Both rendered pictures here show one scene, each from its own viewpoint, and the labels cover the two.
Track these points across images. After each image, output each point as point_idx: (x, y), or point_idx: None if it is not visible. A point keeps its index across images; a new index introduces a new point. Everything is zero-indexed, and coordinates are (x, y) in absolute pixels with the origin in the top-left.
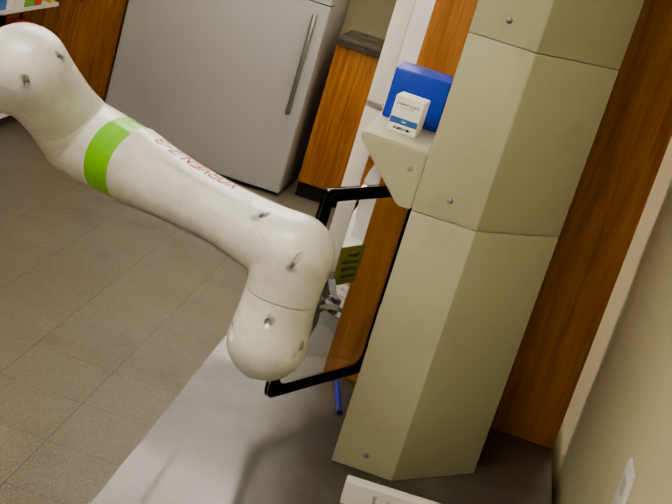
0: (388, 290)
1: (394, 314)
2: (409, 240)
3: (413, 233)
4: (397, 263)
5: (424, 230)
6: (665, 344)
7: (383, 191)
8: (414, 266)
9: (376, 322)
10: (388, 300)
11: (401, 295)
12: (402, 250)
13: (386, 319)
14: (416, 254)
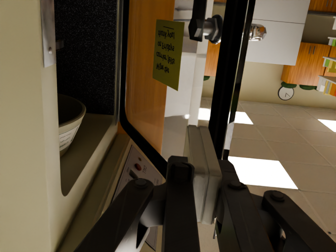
0: (37, 111)
1: (3, 59)
2: (34, 214)
3: (32, 227)
4: (40, 170)
5: (15, 235)
6: None
7: (144, 152)
8: (6, 171)
9: (35, 28)
10: (28, 89)
11: (6, 107)
12: (40, 195)
13: (16, 42)
14: (12, 193)
